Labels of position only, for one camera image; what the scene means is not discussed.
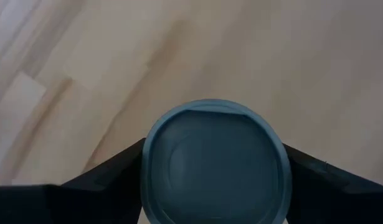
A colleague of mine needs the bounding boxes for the tomato label can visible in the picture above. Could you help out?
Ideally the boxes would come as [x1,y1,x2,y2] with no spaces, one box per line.
[139,98,293,224]

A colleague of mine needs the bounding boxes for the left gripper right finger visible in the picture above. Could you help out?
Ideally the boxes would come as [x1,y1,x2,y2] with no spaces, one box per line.
[283,143,383,224]

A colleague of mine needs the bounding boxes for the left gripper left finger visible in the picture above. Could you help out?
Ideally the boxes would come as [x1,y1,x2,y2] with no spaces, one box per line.
[46,138,147,224]

